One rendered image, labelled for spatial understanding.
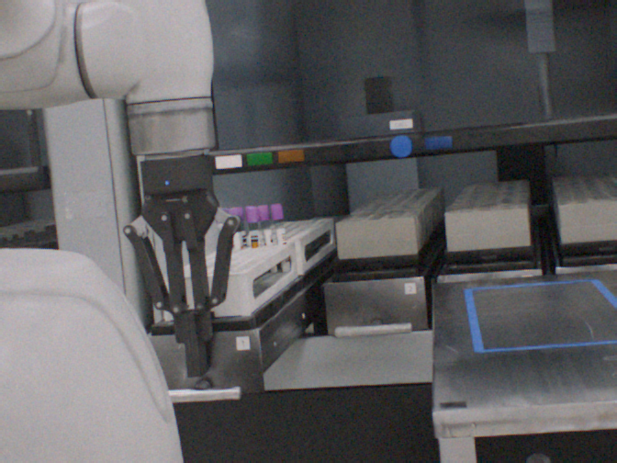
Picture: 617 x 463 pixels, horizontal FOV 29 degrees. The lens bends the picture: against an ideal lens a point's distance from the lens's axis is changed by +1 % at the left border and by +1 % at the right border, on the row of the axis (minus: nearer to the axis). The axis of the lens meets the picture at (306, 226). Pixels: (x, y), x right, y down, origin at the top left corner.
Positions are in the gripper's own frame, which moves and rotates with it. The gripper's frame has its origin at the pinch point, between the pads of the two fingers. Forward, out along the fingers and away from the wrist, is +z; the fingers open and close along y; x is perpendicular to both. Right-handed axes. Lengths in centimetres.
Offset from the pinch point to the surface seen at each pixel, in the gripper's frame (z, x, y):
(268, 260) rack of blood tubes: -6.2, -17.7, -4.9
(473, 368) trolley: -2.0, 28.6, -31.5
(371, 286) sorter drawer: 0.1, -33.1, -15.0
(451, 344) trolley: -2.0, 18.3, -29.1
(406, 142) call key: -18.4, -38.4, -20.7
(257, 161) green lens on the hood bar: -17.7, -39.4, 0.3
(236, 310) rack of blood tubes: -2.4, -5.3, -3.6
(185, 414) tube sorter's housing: 16.2, -33.1, 12.7
